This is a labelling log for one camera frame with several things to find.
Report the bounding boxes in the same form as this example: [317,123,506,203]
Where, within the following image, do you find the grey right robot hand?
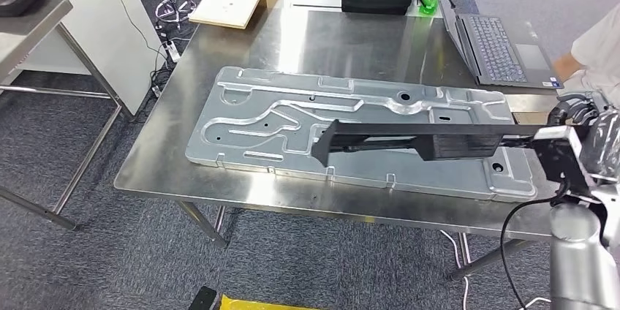
[547,92,620,183]

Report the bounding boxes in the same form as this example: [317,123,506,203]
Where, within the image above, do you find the long black plastic part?
[311,120,551,167]

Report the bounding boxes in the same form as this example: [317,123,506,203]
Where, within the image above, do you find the large steel workbench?
[113,4,572,282]

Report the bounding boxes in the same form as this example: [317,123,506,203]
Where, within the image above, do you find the person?
[552,2,620,105]

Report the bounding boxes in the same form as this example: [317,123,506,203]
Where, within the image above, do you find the grey laptop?
[428,0,564,90]

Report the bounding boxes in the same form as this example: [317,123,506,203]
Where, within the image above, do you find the stamped grey metal plate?
[184,66,537,203]

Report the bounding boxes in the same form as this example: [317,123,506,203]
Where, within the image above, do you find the black robot foot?
[187,286,218,310]

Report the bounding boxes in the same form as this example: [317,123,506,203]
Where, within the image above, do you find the white power strip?
[162,40,181,63]

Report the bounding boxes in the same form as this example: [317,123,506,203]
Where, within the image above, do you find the white cabinet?
[19,0,168,116]

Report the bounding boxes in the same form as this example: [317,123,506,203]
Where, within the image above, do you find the small steel table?
[0,0,134,231]

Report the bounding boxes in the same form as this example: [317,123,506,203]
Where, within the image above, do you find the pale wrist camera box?
[530,125,589,192]

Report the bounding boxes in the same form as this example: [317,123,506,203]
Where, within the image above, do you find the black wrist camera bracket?
[552,172,606,207]

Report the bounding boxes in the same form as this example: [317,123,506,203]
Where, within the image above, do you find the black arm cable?
[499,179,572,310]

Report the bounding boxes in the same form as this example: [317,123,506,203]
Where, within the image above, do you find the white cable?
[438,230,473,310]

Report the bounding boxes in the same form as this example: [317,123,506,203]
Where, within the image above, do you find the thin black cabinet cable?
[67,0,168,74]

